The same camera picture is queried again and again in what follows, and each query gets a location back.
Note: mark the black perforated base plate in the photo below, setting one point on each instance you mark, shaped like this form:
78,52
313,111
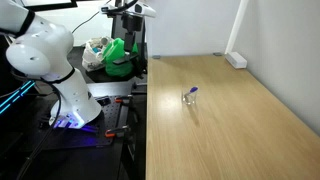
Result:
69,133

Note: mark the orange-handled clamp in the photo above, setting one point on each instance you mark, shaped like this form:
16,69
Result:
121,99
116,131

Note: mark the orange-handled clamp front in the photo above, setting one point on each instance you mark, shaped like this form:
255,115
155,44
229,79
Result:
116,131

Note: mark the white wall cable duct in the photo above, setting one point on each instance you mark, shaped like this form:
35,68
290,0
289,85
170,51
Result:
237,24

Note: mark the white power adapter box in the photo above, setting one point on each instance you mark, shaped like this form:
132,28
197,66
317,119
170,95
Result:
236,60

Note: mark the orange-handled clamp rear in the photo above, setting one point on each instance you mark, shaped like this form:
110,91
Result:
121,99

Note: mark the white plastic bag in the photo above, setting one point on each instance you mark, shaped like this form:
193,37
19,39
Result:
92,58

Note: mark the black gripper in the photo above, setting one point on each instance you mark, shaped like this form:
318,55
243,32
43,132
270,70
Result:
132,24

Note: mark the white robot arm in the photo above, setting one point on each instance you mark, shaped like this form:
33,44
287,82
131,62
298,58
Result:
40,48

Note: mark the blue marker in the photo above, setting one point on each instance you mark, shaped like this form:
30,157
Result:
192,90

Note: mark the clear glass cup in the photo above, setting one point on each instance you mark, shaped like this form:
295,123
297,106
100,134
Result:
189,99

